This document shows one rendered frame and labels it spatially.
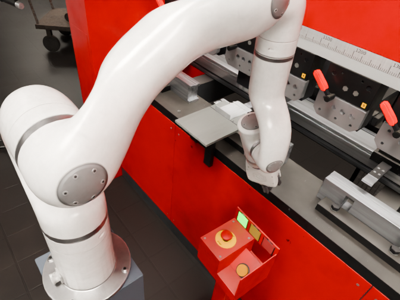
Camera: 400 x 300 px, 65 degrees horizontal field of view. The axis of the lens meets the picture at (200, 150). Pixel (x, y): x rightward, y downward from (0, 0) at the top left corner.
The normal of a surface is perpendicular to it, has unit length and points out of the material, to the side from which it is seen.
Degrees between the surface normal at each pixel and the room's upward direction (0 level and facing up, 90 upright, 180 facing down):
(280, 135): 61
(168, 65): 86
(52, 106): 9
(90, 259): 90
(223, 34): 110
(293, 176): 0
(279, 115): 45
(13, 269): 0
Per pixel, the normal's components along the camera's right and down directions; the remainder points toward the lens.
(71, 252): 0.11, 0.65
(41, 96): 0.21, -0.81
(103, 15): 0.65, 0.54
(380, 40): -0.76, 0.37
